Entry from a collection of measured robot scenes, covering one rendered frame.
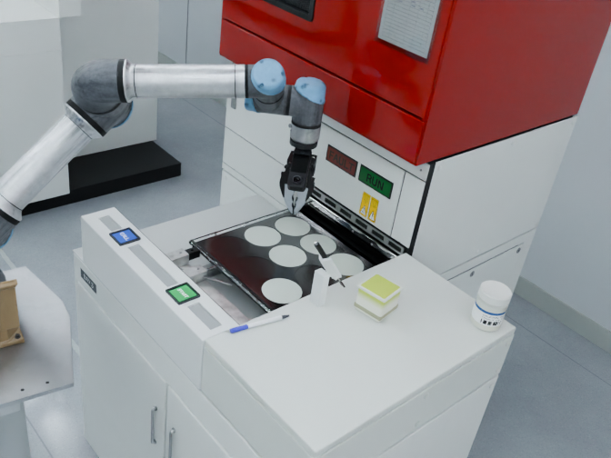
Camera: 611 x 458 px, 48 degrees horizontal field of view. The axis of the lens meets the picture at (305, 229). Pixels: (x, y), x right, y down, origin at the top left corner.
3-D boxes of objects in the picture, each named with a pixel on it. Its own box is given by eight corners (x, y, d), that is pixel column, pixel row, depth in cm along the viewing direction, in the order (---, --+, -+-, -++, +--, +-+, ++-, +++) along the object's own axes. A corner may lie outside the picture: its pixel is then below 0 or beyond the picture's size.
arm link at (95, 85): (59, 46, 149) (285, 47, 152) (73, 64, 160) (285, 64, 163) (57, 98, 148) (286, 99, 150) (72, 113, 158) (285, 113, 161)
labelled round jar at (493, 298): (481, 308, 162) (493, 275, 157) (505, 325, 158) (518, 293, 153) (463, 319, 158) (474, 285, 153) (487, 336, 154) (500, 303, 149)
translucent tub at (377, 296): (371, 294, 161) (376, 271, 157) (397, 310, 157) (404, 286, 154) (352, 308, 156) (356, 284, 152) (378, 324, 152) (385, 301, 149)
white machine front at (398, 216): (227, 166, 236) (236, 52, 215) (402, 293, 188) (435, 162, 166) (220, 168, 234) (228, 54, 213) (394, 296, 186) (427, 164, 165)
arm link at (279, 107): (246, 69, 162) (293, 75, 162) (247, 84, 173) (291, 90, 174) (242, 102, 161) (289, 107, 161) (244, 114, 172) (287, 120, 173)
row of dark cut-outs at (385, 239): (295, 182, 206) (296, 174, 205) (403, 255, 180) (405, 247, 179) (294, 183, 206) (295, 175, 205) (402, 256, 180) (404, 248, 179)
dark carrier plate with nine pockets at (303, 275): (295, 211, 203) (295, 209, 202) (378, 271, 182) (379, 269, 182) (195, 243, 182) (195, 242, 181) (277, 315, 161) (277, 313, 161)
